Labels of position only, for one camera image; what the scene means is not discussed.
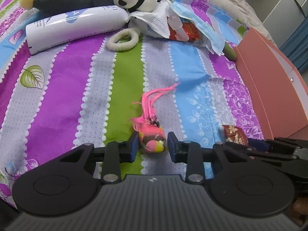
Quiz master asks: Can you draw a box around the red gold envelope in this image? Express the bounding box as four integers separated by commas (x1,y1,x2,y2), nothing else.
222,125,249,146

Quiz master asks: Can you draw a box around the blue surgical face mask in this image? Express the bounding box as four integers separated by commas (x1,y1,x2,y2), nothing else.
170,2,225,56

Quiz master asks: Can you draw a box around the white cabinet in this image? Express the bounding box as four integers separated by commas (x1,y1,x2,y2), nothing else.
246,0,307,47

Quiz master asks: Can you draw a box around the white fluffy hair scrunchie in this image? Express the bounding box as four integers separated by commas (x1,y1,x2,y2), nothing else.
106,28,141,52

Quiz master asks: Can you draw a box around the colourful striped bed sheet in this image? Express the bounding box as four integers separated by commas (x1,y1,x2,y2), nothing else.
1,5,264,204

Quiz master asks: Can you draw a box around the red shiny snack packet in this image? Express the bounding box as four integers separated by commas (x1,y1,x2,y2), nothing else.
168,22,201,42

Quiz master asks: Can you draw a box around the blue curtain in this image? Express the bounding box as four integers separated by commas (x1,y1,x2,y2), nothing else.
280,18,308,74

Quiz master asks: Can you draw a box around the white paper tissue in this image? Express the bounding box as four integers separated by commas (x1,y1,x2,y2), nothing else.
126,0,172,33

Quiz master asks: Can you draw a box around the white lotion tube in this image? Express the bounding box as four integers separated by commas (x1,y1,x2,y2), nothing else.
26,5,128,55

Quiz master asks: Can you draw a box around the pink feathered bird toy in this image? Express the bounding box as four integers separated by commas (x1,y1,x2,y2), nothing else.
129,83,178,153

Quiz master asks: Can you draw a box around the blue tissue packet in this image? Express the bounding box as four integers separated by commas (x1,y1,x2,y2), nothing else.
133,19,170,39

